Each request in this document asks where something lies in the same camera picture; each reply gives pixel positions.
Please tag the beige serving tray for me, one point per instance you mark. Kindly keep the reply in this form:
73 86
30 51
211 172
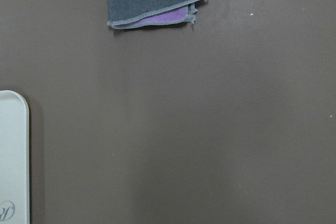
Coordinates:
15 202

